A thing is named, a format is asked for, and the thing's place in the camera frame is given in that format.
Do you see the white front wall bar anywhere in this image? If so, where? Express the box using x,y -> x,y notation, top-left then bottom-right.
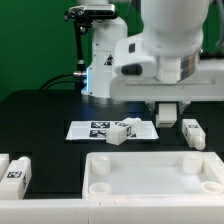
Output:
0,198 -> 224,224

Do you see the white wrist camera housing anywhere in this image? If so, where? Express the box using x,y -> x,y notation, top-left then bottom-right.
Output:
113,34 -> 158,77

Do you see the white block far left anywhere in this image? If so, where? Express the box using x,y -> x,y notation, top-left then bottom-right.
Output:
0,154 -> 9,180

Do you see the black cable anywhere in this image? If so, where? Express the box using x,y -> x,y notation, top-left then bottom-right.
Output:
39,72 -> 85,92

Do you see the white marker base plate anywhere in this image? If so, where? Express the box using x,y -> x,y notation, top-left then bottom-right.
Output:
66,121 -> 158,140

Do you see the white desk top tray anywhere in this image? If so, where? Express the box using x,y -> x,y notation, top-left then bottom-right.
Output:
82,151 -> 224,199

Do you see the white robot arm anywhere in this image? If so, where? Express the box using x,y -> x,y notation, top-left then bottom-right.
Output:
75,0 -> 224,103

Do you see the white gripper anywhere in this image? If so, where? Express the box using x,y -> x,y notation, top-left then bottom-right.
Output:
109,59 -> 224,115

